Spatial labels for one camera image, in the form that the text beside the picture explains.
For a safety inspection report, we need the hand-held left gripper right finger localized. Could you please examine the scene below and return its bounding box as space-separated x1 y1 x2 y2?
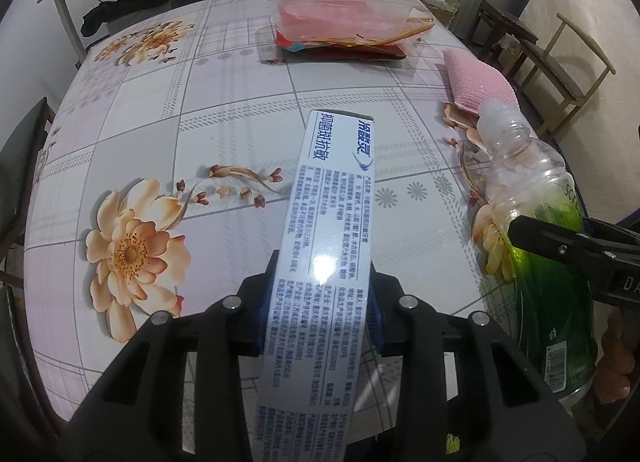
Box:
367 264 586 462

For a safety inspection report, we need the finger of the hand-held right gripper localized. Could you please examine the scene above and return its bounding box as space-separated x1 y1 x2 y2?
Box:
507 214 640 284

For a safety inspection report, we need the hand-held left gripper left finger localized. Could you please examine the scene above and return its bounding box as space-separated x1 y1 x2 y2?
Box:
62 249 281 462

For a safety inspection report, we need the green label plastic bottle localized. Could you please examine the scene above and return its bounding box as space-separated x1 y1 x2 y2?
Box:
475 98 601 395

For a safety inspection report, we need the long cardboard toothpaste box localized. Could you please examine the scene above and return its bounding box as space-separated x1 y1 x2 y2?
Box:
252 109 377 462

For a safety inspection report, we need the clear plastic bag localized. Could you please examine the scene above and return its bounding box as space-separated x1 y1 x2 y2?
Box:
262 0 436 50

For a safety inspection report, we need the person's right hand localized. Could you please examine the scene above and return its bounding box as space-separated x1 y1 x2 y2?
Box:
595 314 633 404

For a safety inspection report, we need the wooden chair with dark seat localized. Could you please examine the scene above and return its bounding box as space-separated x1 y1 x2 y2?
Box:
520 17 618 138

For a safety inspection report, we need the pink towel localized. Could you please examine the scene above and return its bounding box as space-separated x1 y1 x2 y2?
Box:
442 48 520 113

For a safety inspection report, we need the floral tablecloth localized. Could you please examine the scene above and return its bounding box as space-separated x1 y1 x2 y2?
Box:
22 0 601 443

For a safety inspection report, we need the dark wooden stool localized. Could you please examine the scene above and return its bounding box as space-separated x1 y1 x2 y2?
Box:
467 0 538 73

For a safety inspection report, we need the white mattress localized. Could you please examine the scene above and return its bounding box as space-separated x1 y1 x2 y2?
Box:
520 0 640 128

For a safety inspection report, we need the red packet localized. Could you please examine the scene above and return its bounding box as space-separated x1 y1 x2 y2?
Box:
275 29 407 62

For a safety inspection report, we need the black chair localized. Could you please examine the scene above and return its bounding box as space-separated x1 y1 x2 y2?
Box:
0 97 56 288

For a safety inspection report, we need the black clothing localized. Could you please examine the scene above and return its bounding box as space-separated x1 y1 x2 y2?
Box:
80 0 211 38

